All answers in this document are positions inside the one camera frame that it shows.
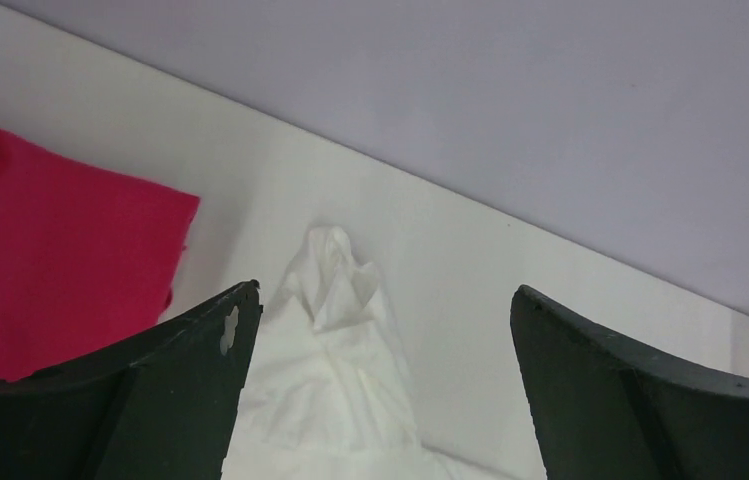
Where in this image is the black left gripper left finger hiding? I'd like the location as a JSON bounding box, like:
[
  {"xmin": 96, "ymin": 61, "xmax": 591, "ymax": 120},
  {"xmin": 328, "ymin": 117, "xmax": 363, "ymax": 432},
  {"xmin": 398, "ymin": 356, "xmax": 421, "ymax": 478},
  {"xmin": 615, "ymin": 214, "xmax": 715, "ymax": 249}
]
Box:
[{"xmin": 0, "ymin": 280, "xmax": 263, "ymax": 479}]

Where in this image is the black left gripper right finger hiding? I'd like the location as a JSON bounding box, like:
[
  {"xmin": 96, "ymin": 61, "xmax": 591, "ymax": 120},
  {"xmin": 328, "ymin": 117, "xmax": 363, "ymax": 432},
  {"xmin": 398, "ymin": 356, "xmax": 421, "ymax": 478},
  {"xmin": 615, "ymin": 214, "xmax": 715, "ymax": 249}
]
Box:
[{"xmin": 510, "ymin": 285, "xmax": 749, "ymax": 479}]

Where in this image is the white printed t-shirt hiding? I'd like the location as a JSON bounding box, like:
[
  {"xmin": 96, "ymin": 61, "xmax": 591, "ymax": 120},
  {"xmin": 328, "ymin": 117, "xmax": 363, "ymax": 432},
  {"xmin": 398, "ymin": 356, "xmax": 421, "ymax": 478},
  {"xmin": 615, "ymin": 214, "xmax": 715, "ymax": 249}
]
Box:
[{"xmin": 222, "ymin": 227, "xmax": 492, "ymax": 480}]

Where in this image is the folded magenta t-shirt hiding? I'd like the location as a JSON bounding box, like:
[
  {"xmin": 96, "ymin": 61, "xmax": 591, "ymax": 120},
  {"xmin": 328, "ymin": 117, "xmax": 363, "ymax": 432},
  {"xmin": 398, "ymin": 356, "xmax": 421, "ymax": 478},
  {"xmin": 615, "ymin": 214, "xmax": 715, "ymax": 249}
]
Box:
[{"xmin": 0, "ymin": 129, "xmax": 200, "ymax": 381}]

